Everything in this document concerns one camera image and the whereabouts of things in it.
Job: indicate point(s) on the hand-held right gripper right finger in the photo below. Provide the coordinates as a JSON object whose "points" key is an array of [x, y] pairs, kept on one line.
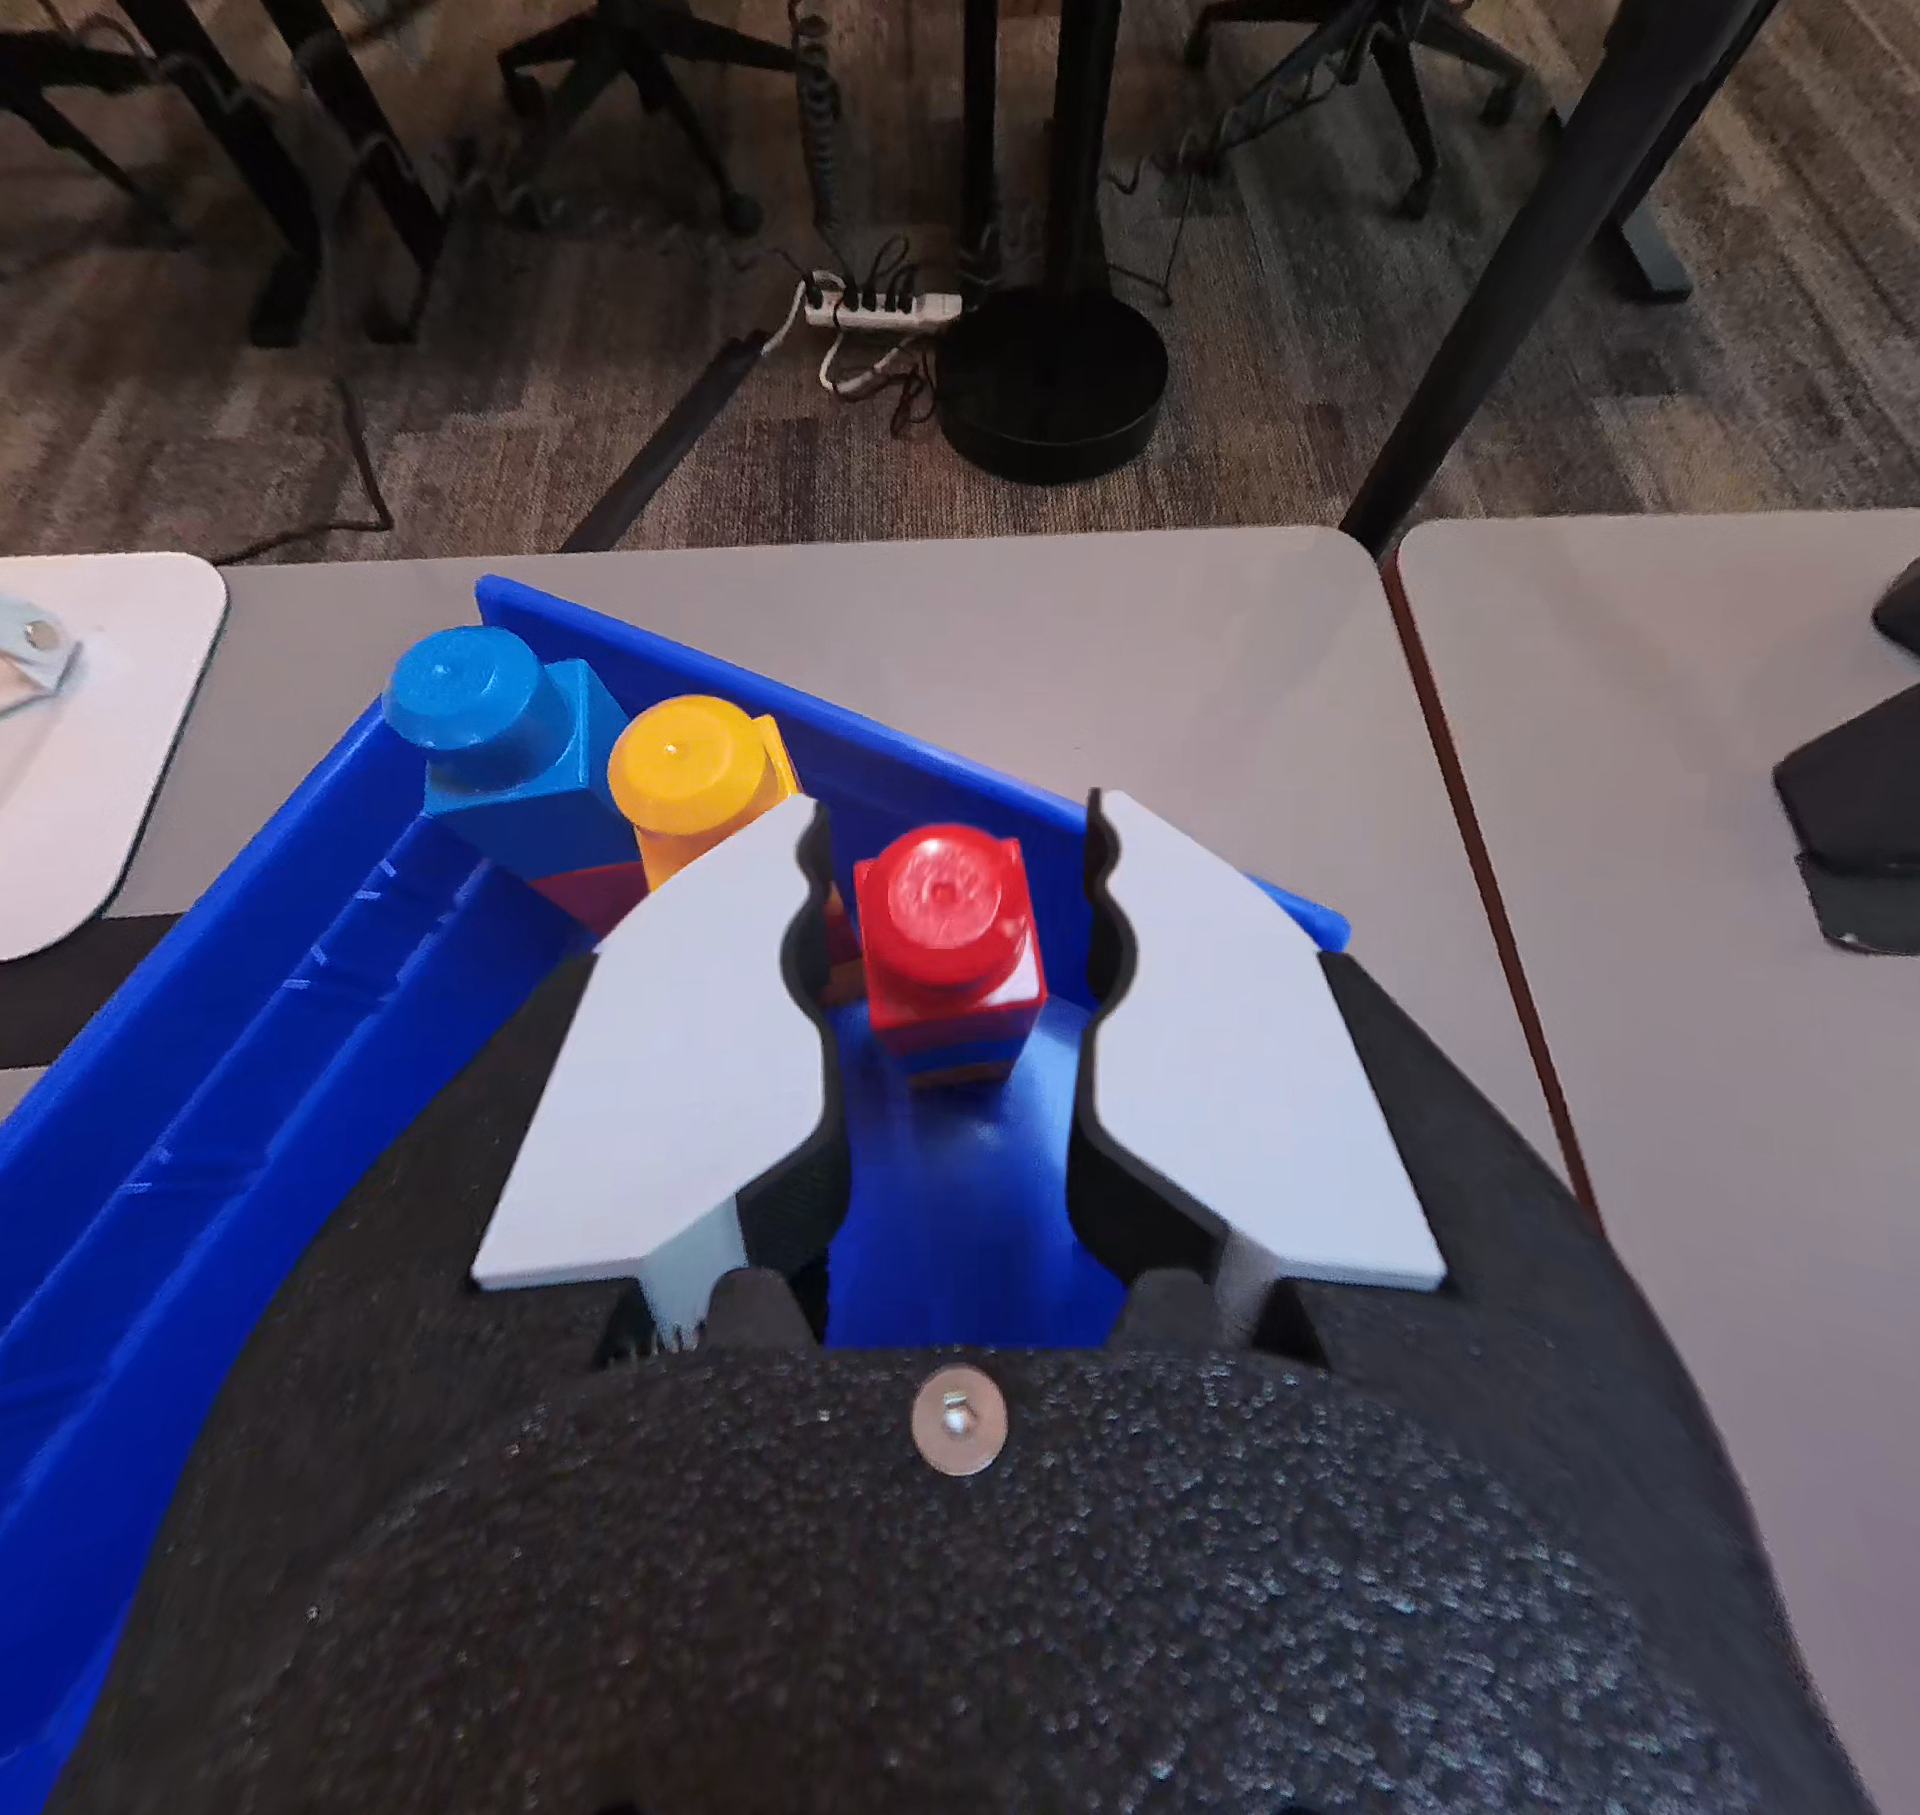
{"points": [[1261, 1111]]}

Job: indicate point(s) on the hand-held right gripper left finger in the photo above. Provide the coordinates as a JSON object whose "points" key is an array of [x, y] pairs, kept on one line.
{"points": [[660, 1095]]}

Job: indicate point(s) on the blue plastic bin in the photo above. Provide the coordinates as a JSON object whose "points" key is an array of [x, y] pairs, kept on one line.
{"points": [[224, 1095]]}

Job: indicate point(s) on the small black box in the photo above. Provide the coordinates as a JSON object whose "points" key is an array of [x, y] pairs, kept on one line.
{"points": [[1855, 795], [1902, 615]]}

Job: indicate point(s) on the black round base floor stand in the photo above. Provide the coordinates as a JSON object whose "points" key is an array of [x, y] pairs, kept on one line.
{"points": [[1052, 374]]}

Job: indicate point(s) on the white power strip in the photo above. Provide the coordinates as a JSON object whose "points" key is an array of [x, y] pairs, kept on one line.
{"points": [[886, 307]]}

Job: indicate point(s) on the black stand pole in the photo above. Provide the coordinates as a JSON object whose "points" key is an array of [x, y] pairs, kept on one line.
{"points": [[1575, 195]]}

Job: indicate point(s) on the black office chair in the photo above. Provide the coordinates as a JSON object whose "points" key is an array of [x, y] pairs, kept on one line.
{"points": [[630, 14], [1396, 0]]}

